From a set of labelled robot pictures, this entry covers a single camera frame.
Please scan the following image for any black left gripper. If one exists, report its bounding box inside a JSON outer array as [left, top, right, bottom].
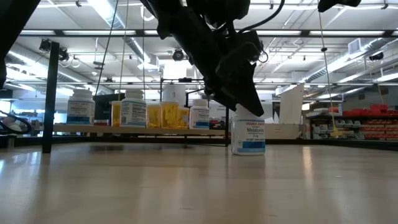
[[139, 0, 266, 118]]

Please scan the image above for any thin black metal rack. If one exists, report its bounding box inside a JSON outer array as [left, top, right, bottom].
[[159, 77, 206, 108]]

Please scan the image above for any white cylinder container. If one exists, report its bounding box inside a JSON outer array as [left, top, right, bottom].
[[162, 83, 187, 103]]

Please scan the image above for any white board panel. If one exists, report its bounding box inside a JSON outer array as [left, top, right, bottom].
[[278, 82, 306, 125]]

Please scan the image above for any overhead black light bar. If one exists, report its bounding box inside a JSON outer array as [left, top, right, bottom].
[[18, 29, 398, 39]]

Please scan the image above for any black computer monitor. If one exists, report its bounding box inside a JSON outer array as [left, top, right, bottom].
[[93, 92, 126, 121]]

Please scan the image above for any rack of red bins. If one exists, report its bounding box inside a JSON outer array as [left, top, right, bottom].
[[306, 104, 398, 141]]

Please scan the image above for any black track spotlight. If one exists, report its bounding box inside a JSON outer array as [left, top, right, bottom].
[[58, 47, 71, 62], [39, 39, 52, 53]]

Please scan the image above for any round black ceiling camera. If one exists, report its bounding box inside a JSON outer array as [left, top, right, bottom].
[[172, 48, 185, 62]]

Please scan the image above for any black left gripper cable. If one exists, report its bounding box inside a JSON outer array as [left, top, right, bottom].
[[238, 0, 286, 34]]

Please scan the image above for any black metal table frame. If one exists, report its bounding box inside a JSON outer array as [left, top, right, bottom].
[[0, 134, 398, 152]]

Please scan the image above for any wooden shelf with black frame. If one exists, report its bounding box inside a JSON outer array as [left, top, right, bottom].
[[42, 41, 231, 154]]

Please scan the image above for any thin black hanging cord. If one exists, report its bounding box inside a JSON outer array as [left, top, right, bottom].
[[93, 0, 120, 98]]

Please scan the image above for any black cable loop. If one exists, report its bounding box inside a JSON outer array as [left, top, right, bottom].
[[0, 109, 33, 135]]

